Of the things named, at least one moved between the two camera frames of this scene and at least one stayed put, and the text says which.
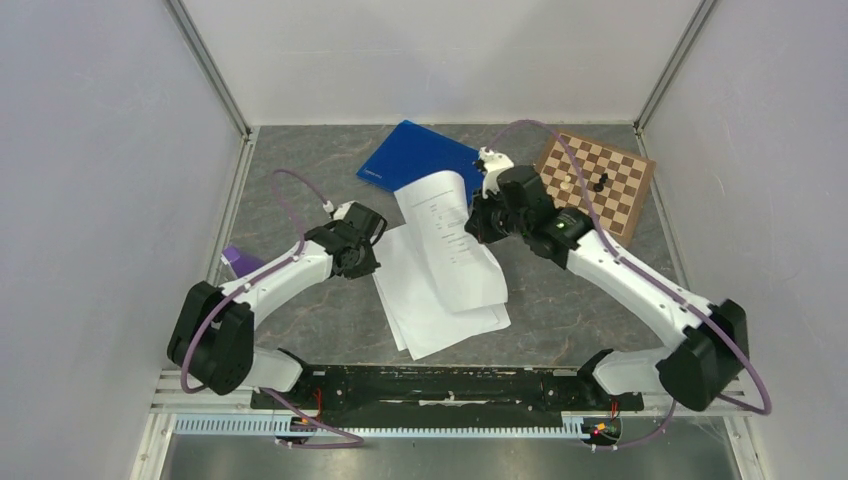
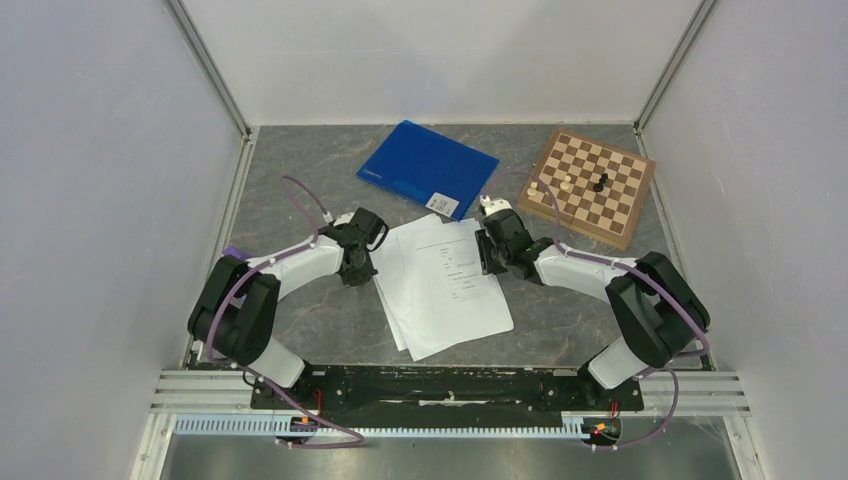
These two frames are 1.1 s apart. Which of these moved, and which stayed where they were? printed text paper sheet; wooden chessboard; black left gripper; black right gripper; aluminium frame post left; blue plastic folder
Moved: printed text paper sheet; black right gripper
Stayed: aluminium frame post left; black left gripper; wooden chessboard; blue plastic folder
